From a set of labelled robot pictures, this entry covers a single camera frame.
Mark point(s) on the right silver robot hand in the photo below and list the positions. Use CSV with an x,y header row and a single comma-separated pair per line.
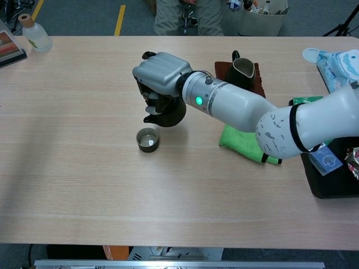
x,y
162,73

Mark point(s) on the small dark tea cup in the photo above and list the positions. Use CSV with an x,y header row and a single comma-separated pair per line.
x,y
148,147

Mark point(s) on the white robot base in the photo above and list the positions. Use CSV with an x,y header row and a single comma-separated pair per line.
x,y
174,252

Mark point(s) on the person in khaki trousers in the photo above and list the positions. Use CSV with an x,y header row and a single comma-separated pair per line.
x,y
168,19

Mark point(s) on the brown cloth mat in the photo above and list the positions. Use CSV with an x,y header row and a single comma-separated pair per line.
x,y
220,70

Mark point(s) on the dark ceramic pouring pitcher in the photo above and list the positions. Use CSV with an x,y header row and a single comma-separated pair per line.
x,y
238,74

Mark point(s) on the checkered marker strip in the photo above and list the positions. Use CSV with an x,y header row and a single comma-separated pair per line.
x,y
234,4

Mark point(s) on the green microfiber cloth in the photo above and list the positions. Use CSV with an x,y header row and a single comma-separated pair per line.
x,y
238,143

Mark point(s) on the beige waste bin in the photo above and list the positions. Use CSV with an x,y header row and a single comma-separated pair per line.
x,y
261,23

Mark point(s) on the frosted glass bottle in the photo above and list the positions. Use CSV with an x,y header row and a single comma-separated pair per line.
x,y
37,39

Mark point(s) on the green tea packet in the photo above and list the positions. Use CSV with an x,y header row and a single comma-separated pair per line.
x,y
305,100

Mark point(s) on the white round plastic lid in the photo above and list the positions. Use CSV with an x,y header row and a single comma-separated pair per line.
x,y
310,53

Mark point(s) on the striped colour swatch book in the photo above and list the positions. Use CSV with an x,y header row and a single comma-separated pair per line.
x,y
8,50

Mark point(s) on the blue wet wipes pack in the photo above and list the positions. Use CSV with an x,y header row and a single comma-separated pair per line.
x,y
343,67

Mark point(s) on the black tripod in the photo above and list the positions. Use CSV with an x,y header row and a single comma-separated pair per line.
x,y
340,28

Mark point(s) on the orange object under table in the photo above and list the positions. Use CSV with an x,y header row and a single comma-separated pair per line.
x,y
115,252

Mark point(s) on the blue and white small box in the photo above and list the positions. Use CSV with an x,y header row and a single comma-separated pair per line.
x,y
326,162

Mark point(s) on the black plastic tray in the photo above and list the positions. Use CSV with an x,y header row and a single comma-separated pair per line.
x,y
331,182

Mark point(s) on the crinkled patterned snack wrapper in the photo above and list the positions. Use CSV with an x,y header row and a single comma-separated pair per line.
x,y
354,164

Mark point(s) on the aluminium profile rail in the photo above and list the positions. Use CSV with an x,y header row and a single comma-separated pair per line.
x,y
179,264

